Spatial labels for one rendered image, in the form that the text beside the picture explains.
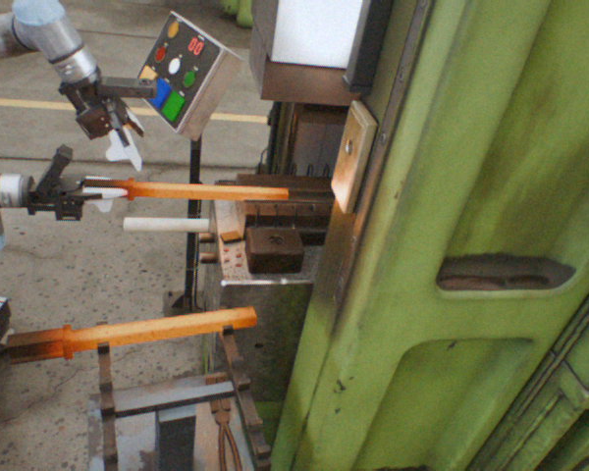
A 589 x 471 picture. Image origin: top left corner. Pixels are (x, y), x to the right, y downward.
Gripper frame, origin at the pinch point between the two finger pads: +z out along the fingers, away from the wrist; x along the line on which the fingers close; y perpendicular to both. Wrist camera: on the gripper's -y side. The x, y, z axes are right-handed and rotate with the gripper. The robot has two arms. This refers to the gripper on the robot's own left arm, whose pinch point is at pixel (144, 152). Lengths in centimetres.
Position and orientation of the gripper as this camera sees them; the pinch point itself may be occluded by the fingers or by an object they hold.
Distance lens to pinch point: 117.6
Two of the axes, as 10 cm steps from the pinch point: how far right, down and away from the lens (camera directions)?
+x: 1.9, 6.2, -7.7
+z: 3.3, 6.9, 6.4
